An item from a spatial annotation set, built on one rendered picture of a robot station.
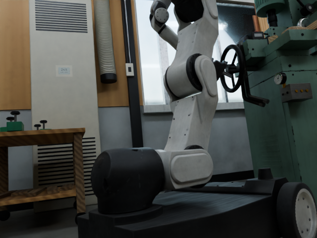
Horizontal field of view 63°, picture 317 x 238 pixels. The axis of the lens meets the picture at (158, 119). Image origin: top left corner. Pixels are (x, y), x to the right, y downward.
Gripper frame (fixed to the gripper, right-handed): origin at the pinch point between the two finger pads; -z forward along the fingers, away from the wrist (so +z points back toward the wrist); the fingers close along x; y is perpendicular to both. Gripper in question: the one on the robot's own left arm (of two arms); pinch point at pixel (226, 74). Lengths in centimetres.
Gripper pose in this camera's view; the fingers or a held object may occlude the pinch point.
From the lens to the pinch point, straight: 153.8
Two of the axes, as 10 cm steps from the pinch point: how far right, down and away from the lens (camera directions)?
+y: 0.7, -3.4, 9.4
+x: 4.4, -8.3, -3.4
